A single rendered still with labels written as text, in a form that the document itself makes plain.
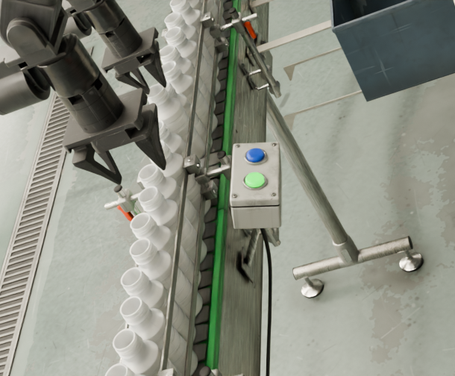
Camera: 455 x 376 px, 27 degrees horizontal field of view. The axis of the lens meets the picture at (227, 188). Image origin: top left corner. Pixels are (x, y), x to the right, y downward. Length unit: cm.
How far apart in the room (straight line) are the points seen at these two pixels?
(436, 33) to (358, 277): 98
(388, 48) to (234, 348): 83
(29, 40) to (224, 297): 71
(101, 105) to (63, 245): 255
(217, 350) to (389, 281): 135
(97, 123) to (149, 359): 40
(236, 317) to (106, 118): 61
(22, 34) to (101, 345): 222
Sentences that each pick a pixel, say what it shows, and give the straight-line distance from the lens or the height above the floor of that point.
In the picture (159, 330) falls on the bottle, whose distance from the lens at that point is 139.
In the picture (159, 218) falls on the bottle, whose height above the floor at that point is 113.
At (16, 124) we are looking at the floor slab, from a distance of 450.
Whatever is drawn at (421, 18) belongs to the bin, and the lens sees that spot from 206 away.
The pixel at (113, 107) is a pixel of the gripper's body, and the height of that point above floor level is 151.
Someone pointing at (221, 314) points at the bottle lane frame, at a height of 98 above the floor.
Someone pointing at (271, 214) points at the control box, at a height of 107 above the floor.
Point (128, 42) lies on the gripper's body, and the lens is 160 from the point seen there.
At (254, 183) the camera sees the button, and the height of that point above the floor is 112.
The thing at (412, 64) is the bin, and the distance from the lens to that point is 213.
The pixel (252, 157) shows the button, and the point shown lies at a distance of 155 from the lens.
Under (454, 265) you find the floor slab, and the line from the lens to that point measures 275.
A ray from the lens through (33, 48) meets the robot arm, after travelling 102.
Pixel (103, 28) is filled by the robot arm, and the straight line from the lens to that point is 158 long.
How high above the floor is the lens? 205
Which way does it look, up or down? 38 degrees down
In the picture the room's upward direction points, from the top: 33 degrees counter-clockwise
